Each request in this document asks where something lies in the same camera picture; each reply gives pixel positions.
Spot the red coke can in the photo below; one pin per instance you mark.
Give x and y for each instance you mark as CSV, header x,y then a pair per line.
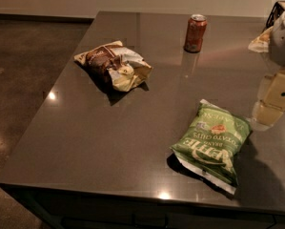
x,y
197,25

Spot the yellow snack bag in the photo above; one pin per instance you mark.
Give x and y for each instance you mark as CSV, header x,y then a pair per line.
x,y
261,43

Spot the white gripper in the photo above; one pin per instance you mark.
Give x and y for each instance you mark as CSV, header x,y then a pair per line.
x,y
283,40

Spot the black wire basket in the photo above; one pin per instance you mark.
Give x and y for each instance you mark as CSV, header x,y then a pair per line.
x,y
277,10

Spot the green jalapeno chip bag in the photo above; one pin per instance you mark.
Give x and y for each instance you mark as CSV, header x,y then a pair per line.
x,y
208,147

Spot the brown and white chip bag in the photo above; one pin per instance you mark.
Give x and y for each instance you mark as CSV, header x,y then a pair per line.
x,y
117,64

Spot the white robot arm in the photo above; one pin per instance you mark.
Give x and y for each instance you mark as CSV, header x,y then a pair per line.
x,y
275,57

